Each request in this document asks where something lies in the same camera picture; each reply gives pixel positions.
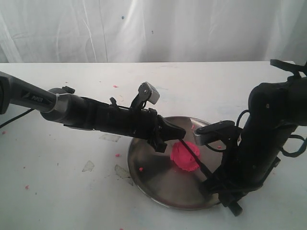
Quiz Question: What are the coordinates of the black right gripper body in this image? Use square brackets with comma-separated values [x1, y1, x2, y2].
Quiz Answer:
[218, 115, 297, 196]

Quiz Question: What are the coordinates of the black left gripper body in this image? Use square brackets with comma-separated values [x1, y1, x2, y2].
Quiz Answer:
[95, 102, 158, 140]

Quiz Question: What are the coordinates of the black knife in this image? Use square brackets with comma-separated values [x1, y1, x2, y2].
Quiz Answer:
[179, 139, 213, 178]

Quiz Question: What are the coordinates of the pink putty lump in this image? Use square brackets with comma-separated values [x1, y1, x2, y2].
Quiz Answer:
[170, 141, 199, 172]

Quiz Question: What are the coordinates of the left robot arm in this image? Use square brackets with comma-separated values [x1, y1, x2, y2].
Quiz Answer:
[0, 72, 186, 153]

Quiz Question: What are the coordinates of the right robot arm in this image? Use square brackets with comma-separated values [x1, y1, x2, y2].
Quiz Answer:
[194, 59, 307, 216]

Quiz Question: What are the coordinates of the round steel plate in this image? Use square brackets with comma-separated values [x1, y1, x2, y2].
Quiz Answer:
[127, 116, 222, 210]

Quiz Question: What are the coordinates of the white backdrop sheet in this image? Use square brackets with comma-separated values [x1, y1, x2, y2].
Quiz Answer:
[0, 0, 307, 64]

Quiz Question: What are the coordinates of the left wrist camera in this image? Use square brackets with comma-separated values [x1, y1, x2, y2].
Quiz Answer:
[130, 82, 160, 110]

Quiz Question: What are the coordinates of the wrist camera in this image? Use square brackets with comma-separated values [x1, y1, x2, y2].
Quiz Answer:
[193, 120, 236, 146]
[130, 82, 160, 110]

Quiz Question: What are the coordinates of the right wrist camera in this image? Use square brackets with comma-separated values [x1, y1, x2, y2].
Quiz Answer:
[193, 120, 236, 146]

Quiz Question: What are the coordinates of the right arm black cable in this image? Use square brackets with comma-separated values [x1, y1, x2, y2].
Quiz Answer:
[206, 110, 307, 158]

